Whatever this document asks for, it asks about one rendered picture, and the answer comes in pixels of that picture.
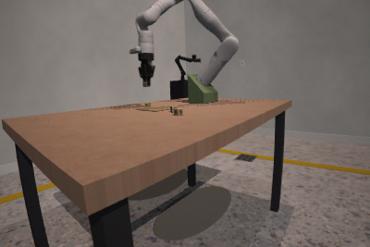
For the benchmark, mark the tan square mat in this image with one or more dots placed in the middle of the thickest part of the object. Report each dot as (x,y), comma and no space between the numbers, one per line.
(155,108)

